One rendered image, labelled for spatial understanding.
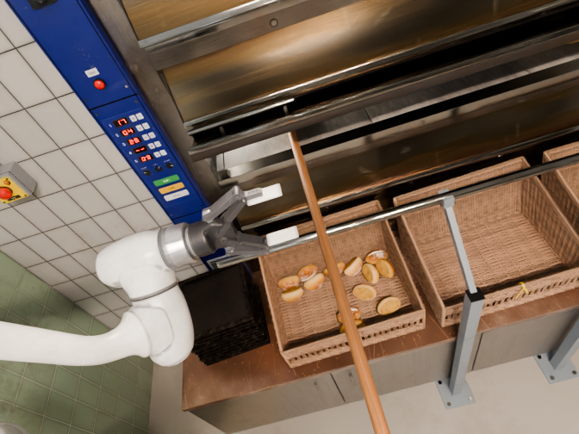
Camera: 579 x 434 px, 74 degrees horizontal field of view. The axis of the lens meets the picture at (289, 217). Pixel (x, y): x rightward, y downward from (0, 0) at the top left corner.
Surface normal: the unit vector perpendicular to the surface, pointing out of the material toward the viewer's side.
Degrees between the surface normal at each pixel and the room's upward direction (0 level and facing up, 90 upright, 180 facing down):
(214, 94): 70
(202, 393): 0
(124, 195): 90
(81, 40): 90
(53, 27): 90
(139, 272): 55
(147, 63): 90
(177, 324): 63
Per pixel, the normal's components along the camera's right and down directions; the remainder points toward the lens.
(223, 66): 0.07, 0.46
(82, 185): 0.16, 0.72
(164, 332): 0.60, -0.07
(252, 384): -0.25, -0.63
